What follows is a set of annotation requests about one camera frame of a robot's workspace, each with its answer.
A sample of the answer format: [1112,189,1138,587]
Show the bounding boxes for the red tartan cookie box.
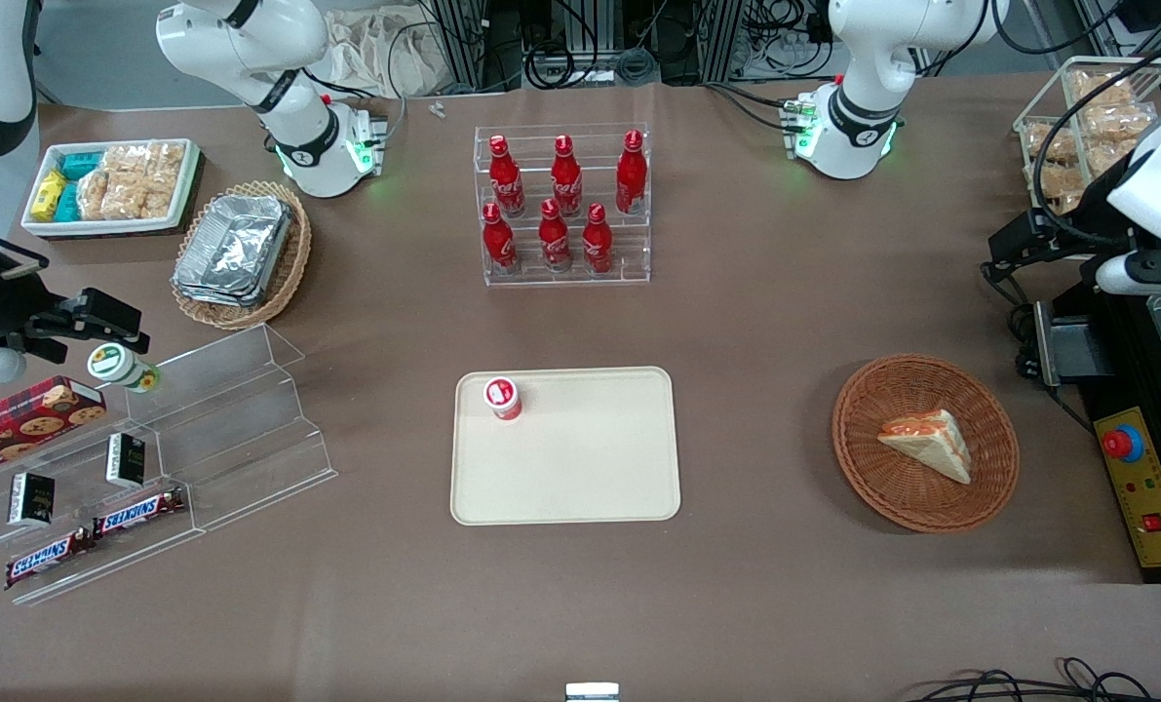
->
[0,375,109,487]

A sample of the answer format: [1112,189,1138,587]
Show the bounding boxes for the brown wicker basket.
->
[832,353,1021,534]

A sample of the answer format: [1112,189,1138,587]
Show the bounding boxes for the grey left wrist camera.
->
[1095,250,1161,297]

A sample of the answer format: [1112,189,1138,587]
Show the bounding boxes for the triangular sandwich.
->
[877,409,973,487]

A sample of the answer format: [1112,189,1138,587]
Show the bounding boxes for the black coiled cable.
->
[524,41,602,91]

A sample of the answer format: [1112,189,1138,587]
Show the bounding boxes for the clear acrylic stepped shelf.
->
[0,323,338,608]

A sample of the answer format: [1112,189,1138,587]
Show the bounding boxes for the green lid cup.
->
[87,342,163,396]

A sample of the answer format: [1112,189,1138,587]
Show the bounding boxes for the aluminium foil container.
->
[174,194,294,295]
[172,279,285,310]

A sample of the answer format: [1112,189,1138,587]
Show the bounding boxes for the black device cable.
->
[978,259,1041,381]

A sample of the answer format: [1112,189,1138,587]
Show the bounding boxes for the grey black bracket device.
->
[1032,299,1096,388]

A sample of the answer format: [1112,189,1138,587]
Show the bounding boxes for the white rectangular snack tray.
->
[20,137,202,239]

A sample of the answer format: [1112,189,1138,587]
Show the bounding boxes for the snickers bar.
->
[92,487,189,540]
[4,526,97,591]

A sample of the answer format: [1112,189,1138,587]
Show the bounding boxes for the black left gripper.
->
[984,209,1135,284]

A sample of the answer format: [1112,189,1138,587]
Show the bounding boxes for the white wire rack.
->
[1013,56,1161,217]

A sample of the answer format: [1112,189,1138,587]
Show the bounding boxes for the yellow snack box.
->
[30,170,69,223]

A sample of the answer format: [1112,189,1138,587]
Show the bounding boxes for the black floor cables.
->
[904,656,1161,702]

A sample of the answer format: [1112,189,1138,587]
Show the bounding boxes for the beige cloth bag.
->
[327,5,449,99]

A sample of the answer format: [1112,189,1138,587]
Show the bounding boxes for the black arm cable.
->
[1026,34,1161,247]

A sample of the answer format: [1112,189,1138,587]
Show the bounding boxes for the black base cable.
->
[701,80,797,135]

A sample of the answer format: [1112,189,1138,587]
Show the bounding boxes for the red cola bottle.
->
[488,135,526,218]
[550,135,585,218]
[482,202,520,275]
[581,203,614,275]
[538,199,574,273]
[615,130,649,216]

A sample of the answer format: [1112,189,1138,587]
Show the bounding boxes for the grey coiled cable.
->
[616,47,657,87]

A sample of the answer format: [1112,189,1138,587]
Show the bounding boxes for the light wicker basket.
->
[170,179,313,332]

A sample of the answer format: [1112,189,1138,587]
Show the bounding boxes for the red lid cup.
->
[484,376,524,422]

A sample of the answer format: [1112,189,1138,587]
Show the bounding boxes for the clear acrylic bottle rack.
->
[473,123,652,288]

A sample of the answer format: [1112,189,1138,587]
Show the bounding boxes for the black control box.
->
[1053,255,1161,586]

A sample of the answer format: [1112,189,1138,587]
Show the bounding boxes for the yellow control panel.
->
[1094,406,1161,569]

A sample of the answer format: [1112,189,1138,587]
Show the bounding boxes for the small black box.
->
[104,432,148,489]
[6,471,58,530]

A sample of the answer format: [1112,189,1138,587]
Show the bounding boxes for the beige plastic tray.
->
[450,367,682,527]

